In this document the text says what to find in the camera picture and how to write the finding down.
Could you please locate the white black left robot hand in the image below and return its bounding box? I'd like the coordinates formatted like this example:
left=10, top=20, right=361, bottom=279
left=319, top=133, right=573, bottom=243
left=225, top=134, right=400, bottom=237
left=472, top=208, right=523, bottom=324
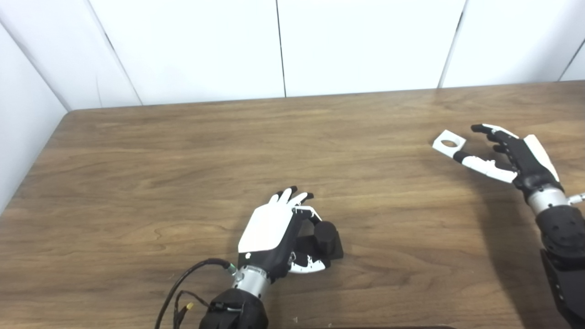
left=238, top=186, right=332, bottom=280

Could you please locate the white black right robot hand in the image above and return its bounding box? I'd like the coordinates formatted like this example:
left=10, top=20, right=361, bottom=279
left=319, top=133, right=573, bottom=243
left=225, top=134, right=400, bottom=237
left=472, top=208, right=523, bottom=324
left=453, top=123, right=564, bottom=199

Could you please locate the black peg block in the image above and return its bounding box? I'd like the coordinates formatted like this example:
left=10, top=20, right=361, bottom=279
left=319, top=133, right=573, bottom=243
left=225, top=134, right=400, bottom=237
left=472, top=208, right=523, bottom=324
left=292, top=221, right=344, bottom=261

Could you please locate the white square piece with hole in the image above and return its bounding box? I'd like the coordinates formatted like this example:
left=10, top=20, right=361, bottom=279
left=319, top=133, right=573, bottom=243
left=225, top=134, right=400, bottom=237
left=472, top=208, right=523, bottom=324
left=432, top=130, right=467, bottom=159

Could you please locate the thick black left wrist cable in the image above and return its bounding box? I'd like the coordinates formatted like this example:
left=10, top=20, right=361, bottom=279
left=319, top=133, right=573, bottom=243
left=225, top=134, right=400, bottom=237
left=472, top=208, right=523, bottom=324
left=154, top=258, right=236, bottom=329

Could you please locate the thin wire with yellow plug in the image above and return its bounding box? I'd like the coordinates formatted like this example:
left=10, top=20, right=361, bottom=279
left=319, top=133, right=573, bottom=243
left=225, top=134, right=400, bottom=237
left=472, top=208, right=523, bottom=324
left=173, top=290, right=211, bottom=329

